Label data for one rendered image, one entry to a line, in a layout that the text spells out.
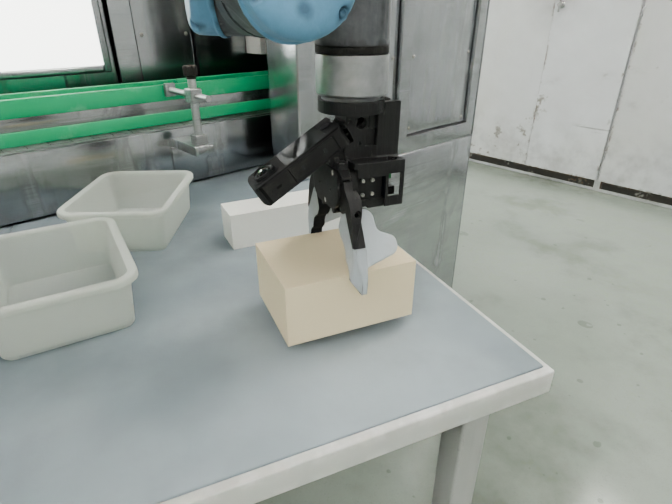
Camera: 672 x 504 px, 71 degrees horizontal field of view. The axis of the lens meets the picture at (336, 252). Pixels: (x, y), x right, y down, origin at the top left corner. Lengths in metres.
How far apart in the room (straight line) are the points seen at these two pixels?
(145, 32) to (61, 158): 0.42
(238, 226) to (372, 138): 0.33
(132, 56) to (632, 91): 2.97
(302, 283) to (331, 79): 0.21
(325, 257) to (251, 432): 0.21
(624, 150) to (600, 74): 0.51
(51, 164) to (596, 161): 3.27
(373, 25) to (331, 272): 0.25
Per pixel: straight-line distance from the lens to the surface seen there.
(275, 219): 0.79
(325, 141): 0.50
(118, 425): 0.52
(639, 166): 3.60
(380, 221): 1.33
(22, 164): 1.01
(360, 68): 0.48
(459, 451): 0.65
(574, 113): 3.68
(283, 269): 0.53
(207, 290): 0.68
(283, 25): 0.31
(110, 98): 1.05
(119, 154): 1.05
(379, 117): 0.52
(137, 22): 1.29
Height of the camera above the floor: 1.10
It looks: 27 degrees down
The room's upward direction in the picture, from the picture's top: straight up
